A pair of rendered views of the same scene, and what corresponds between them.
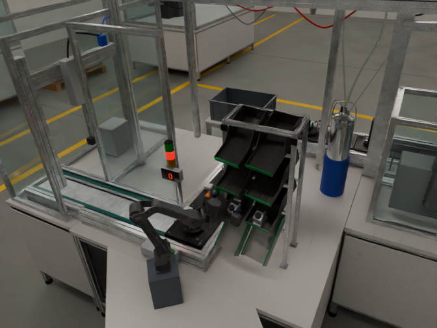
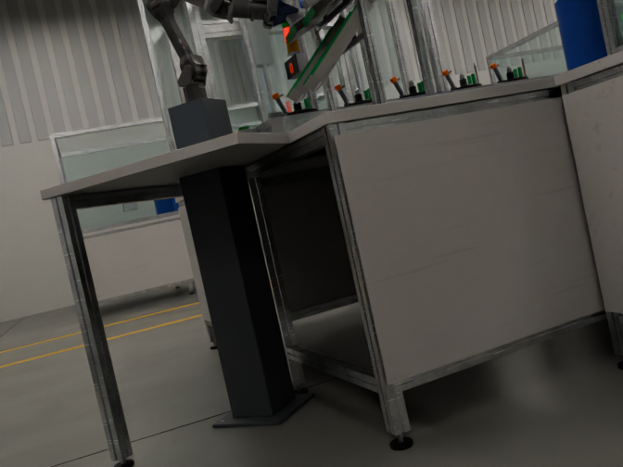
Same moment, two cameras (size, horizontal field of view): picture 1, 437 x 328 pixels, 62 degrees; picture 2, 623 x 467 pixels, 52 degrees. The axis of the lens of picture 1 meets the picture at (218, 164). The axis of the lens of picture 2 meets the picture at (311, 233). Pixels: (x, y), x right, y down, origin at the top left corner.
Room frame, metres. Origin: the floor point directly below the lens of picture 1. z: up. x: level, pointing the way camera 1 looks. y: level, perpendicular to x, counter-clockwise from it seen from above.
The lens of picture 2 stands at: (-0.34, -1.28, 0.63)
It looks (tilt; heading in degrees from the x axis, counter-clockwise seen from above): 2 degrees down; 39
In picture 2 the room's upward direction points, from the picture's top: 12 degrees counter-clockwise
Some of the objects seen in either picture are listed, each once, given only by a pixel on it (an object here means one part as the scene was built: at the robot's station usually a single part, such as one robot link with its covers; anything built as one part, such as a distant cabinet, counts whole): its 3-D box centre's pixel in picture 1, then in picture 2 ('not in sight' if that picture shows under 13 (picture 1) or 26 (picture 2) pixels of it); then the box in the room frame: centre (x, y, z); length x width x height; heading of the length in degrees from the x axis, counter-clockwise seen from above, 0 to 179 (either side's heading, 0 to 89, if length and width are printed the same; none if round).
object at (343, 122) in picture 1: (341, 129); not in sight; (1.93, -0.76, 1.32); 0.14 x 0.14 x 0.38
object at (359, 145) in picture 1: (374, 139); not in sight; (2.32, -1.17, 1.01); 0.24 x 0.24 x 0.13; 61
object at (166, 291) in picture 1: (164, 281); (203, 133); (1.16, 0.29, 0.96); 0.14 x 0.14 x 0.20; 12
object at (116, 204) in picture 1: (154, 217); not in sight; (1.69, 0.41, 0.91); 0.84 x 0.28 x 0.10; 61
